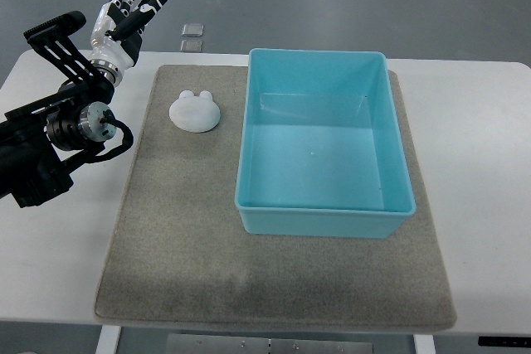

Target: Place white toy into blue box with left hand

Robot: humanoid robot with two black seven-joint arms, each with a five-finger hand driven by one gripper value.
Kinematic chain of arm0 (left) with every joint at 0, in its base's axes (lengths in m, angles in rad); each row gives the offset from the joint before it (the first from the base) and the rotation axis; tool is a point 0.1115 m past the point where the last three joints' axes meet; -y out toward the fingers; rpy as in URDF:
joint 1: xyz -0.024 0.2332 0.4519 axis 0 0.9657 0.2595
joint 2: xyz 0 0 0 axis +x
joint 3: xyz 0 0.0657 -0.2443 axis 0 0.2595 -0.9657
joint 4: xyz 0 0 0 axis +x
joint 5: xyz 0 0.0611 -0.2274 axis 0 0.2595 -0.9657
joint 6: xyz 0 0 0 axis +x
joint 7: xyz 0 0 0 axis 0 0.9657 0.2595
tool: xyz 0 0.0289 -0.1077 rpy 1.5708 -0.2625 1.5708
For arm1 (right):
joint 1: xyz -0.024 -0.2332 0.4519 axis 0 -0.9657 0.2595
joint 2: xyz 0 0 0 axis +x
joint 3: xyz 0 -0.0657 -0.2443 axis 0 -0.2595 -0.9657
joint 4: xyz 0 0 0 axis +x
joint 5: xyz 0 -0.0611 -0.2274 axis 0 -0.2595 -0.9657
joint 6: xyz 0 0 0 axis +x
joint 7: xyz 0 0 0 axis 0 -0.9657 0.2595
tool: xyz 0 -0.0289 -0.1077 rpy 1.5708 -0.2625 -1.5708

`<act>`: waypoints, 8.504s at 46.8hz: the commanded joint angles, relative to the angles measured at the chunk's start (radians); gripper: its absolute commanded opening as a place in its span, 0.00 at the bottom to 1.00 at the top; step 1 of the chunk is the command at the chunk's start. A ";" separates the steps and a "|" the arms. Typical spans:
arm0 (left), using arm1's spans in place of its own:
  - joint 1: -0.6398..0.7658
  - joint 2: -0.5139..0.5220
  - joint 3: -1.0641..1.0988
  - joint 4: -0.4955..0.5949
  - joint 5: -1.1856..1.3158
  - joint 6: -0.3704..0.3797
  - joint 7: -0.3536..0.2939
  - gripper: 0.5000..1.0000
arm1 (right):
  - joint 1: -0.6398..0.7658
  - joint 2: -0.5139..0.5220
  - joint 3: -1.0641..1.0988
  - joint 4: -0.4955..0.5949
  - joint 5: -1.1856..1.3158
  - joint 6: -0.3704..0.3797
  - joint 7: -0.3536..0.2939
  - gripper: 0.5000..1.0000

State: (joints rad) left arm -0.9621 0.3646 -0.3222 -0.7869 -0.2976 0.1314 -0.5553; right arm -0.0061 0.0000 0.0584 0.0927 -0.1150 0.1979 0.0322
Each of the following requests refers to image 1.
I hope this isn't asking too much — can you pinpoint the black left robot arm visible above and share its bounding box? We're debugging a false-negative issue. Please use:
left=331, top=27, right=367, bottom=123
left=1, top=11, right=134, bottom=207

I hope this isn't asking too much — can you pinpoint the black table control panel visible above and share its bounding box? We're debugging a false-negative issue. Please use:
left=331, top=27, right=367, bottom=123
left=478, top=336, right=531, bottom=348

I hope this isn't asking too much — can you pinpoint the white table leg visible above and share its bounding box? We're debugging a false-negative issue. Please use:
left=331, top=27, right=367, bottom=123
left=413, top=334, right=436, bottom=354
left=95, top=325, right=122, bottom=354

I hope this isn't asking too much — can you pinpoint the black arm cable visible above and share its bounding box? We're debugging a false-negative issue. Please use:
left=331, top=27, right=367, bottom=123
left=61, top=109, right=135, bottom=164

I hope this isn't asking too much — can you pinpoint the white right table leg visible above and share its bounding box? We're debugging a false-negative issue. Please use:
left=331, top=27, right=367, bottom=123
left=413, top=334, right=436, bottom=354

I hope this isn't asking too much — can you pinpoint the white left table leg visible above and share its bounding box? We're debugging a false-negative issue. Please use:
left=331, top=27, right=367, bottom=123
left=95, top=325, right=122, bottom=354

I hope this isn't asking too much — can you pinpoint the lower metal floor plate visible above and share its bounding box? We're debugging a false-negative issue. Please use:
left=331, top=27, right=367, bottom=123
left=180, top=39, right=202, bottom=53

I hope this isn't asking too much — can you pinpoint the metal floor plate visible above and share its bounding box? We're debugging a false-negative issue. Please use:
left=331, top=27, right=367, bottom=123
left=182, top=23, right=204, bottom=37
left=180, top=39, right=202, bottom=53

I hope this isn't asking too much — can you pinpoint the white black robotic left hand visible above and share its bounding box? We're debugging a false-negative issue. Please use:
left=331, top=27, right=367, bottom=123
left=90, top=0, right=168, bottom=72

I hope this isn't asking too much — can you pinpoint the blue plastic box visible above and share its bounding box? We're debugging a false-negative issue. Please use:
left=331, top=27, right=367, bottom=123
left=235, top=48, right=417, bottom=239

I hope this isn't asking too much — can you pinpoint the metal table frame plate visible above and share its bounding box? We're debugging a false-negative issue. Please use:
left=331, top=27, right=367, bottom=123
left=165, top=333, right=374, bottom=354

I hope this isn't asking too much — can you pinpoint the upper metal floor plate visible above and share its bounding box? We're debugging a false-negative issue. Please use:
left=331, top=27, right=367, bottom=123
left=182, top=23, right=204, bottom=37

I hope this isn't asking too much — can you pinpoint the white plush toy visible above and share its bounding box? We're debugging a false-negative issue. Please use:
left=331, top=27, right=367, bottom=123
left=168, top=90, right=221, bottom=133

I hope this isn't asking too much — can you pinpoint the grey felt mat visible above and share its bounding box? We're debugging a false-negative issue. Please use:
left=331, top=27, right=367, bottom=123
left=94, top=65, right=457, bottom=333

